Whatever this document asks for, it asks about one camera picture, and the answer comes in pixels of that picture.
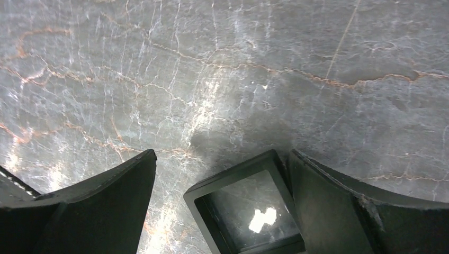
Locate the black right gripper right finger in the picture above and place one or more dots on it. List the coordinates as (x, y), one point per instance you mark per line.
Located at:
(340, 214)

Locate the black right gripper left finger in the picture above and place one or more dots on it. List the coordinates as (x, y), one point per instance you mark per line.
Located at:
(101, 214)

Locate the black square tray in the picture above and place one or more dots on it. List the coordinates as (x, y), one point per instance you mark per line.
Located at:
(247, 208)

